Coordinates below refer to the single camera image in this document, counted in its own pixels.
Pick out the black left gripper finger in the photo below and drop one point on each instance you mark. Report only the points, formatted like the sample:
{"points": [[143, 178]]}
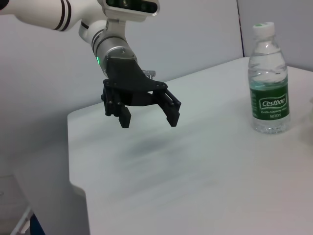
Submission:
{"points": [[171, 110], [117, 107]]}

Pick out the clear green-label water bottle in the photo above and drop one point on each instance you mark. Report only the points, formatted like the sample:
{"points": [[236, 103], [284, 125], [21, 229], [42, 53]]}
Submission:
{"points": [[269, 98]]}

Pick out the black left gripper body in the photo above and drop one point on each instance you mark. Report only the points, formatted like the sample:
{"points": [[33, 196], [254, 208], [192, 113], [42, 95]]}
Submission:
{"points": [[129, 78]]}

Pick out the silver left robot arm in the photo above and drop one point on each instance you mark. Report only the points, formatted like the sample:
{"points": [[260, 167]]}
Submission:
{"points": [[73, 22]]}

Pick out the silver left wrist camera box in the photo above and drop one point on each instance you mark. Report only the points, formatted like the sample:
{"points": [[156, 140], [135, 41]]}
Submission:
{"points": [[132, 9]]}

